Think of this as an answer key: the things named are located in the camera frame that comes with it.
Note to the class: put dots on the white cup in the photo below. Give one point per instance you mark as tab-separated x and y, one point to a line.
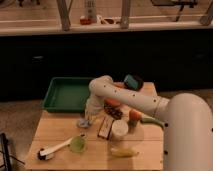
119	129

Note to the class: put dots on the black stand left edge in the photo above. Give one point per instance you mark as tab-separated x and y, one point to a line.
4	149

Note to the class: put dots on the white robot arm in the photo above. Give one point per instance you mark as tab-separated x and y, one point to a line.
187	118

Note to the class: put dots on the orange red fruit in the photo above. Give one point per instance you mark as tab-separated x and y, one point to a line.
134	117

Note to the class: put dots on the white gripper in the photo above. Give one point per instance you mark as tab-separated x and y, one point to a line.
91	111

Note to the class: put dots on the yellow banana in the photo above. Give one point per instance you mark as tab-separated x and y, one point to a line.
123	152

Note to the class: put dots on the brown wooden block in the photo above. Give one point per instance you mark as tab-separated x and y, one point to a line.
105	127

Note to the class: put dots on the green plastic tray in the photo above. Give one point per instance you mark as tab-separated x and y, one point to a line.
67	94

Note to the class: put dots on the green plastic cup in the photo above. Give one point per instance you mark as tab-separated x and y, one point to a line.
77	144

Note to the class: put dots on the teal black can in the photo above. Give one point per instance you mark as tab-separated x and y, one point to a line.
133	82

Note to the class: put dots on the white handled brush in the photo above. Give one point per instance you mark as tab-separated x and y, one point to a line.
48	153

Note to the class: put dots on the green vegetable with stem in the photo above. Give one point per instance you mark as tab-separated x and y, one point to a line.
145	120

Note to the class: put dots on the red white bottle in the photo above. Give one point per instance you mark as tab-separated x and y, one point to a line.
90	14

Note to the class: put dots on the wooden table board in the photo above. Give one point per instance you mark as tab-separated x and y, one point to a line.
55	128

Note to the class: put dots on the small grey towel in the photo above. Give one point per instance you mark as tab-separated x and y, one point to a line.
83	123

